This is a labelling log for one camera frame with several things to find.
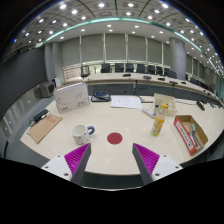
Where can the grey box monitor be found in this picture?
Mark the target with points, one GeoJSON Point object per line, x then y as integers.
{"type": "Point", "coordinates": [46, 90]}

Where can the white divided organizer tray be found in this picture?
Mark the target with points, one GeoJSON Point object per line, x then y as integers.
{"type": "Point", "coordinates": [168, 101]}

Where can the large white cardboard box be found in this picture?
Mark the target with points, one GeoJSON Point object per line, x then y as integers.
{"type": "Point", "coordinates": [70, 98]}

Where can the row of black office chairs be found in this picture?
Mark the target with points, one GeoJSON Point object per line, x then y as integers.
{"type": "Point", "coordinates": [119, 67]}

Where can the group of ceiling lights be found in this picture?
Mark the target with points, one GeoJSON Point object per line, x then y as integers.
{"type": "Point", "coordinates": [101, 5]}

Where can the black desk phone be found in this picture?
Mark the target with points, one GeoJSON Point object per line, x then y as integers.
{"type": "Point", "coordinates": [100, 97]}

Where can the long curved conference table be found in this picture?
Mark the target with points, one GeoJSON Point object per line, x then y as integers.
{"type": "Point", "coordinates": [113, 78]}

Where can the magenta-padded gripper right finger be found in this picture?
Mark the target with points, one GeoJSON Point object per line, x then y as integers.
{"type": "Point", "coordinates": [146, 158]}

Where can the flat round red coaster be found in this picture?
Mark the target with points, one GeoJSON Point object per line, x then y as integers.
{"type": "Point", "coordinates": [114, 138]}

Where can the white paper sheets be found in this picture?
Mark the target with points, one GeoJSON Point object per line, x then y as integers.
{"type": "Point", "coordinates": [126, 102]}

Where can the open brown cardboard box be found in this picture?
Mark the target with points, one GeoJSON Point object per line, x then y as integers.
{"type": "Point", "coordinates": [186, 140]}

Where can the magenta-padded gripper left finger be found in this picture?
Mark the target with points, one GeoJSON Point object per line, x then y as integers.
{"type": "Point", "coordinates": [77, 158]}

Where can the black desk microphone base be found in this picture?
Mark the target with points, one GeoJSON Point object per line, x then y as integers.
{"type": "Point", "coordinates": [200, 105]}

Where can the brown paper envelope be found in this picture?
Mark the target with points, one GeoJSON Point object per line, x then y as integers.
{"type": "Point", "coordinates": [45, 126]}

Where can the black hole punch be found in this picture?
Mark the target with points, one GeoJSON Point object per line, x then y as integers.
{"type": "Point", "coordinates": [40, 115]}

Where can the grey-green stapler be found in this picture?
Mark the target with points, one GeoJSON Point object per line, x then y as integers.
{"type": "Point", "coordinates": [193, 128]}

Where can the yellow-capped clear drink bottle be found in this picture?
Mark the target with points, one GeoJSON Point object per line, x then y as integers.
{"type": "Point", "coordinates": [157, 126]}

